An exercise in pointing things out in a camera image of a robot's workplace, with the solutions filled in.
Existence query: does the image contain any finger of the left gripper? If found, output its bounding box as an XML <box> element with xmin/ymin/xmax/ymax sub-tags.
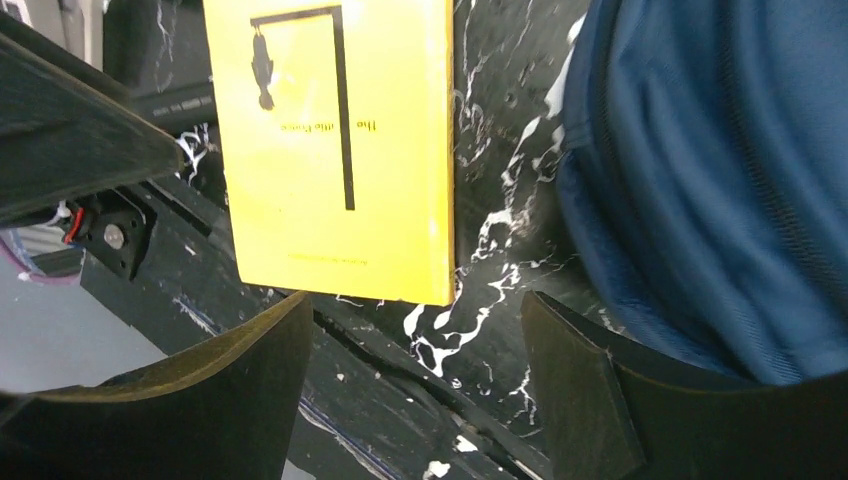
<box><xmin>1</xmin><ymin>14</ymin><xmax>182</xmax><ymax>228</ymax></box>

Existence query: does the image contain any yellow book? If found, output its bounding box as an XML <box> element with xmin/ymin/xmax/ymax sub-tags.
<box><xmin>204</xmin><ymin>1</ymin><xmax>455</xmax><ymax>306</ymax></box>

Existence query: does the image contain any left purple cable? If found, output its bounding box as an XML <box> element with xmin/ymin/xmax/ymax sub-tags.
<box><xmin>0</xmin><ymin>231</ymin><xmax>84</xmax><ymax>287</ymax></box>

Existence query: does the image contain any navy blue student backpack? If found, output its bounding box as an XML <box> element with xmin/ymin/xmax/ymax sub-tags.
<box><xmin>556</xmin><ymin>1</ymin><xmax>847</xmax><ymax>385</ymax></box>

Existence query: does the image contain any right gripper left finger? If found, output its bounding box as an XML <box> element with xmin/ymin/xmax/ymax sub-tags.
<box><xmin>1</xmin><ymin>292</ymin><xmax>313</xmax><ymax>479</ymax></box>

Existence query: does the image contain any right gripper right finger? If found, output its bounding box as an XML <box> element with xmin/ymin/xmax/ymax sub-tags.
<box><xmin>521</xmin><ymin>291</ymin><xmax>847</xmax><ymax>479</ymax></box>

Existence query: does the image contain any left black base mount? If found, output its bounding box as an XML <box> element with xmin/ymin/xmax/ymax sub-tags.
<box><xmin>29</xmin><ymin>182</ymin><xmax>227</xmax><ymax>293</ymax></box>

